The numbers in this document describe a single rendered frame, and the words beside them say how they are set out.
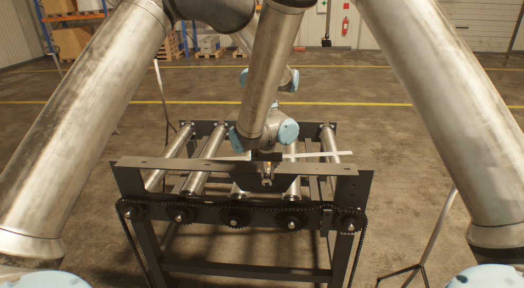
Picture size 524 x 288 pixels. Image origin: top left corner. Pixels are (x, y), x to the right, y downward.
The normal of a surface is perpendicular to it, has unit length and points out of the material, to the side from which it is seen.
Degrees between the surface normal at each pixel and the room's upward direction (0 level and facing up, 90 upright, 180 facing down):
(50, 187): 72
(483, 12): 90
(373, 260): 0
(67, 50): 90
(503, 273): 5
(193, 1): 105
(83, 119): 67
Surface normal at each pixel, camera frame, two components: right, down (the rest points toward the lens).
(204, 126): -0.09, 0.45
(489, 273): -0.11, -0.87
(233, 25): 0.29, 0.91
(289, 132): 0.53, 0.37
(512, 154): -0.19, -0.21
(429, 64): -0.61, 0.00
